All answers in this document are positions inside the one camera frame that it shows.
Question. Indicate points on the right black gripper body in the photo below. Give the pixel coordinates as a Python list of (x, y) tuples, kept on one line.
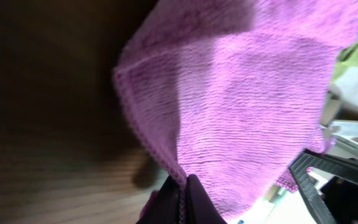
[(341, 198)]

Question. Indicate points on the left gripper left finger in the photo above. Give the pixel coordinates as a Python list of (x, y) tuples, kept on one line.
[(162, 208)]

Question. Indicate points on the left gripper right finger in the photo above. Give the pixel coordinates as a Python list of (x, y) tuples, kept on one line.
[(198, 206)]

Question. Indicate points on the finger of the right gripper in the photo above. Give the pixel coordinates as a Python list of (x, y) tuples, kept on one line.
[(312, 199), (346, 169)]

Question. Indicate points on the purple microfiber cloth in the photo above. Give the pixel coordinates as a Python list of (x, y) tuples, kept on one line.
[(233, 90)]

